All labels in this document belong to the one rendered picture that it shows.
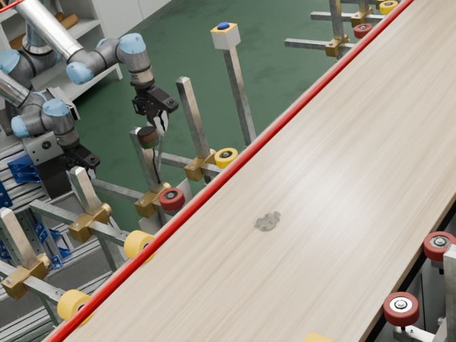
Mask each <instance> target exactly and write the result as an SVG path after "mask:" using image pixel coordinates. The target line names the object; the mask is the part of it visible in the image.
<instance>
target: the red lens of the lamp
mask: <svg viewBox="0 0 456 342"><path fill-rule="evenodd" d="M153 127H154V126H153ZM154 128H155V127H154ZM137 136H138V139H139V141H140V142H142V143H147V142H150V141H152V140H154V139H155V138H156V137H157V131H156V129H155V131H153V133H151V134H149V135H146V136H139V135H138V132H137Z"/></svg>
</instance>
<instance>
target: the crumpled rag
mask: <svg viewBox="0 0 456 342"><path fill-rule="evenodd" d="M280 217H281V214H280V213H279V212H278V211H275V212H273V213H267V214H266V215H265V216H264V217H263V218H261V217H260V218H258V219H257V220H255V221H253V227H254V228H261V229H260V231H266V230H270V229H271V228H272V227H276V223H277V222H278V221H279V220H280Z"/></svg>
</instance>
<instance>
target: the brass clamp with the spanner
mask: <svg viewBox="0 0 456 342"><path fill-rule="evenodd" d="M163 186H164V188H163V189H162V190H161V191H160V192H159V193H154V192H150V191H148V192H147V193H146V194H144V195H143V196H142V197H141V198H140V199H142V198H143V199H144V200H145V203H144V204H142V205H140V204H139V201H137V202H136V203H134V205H135V207H136V211H137V213H138V215H139V216H143V217H145V218H148V219H149V218H150V217H151V216H152V215H153V214H155V213H156V212H157V211H156V210H155V209H154V207H153V202H154V201H155V200H156V199H157V198H159V196H160V194H161V193H162V192H164V191H165V190H167V189H171V188H172V187H171V186H170V185H169V184H168V183H166V182H163Z"/></svg>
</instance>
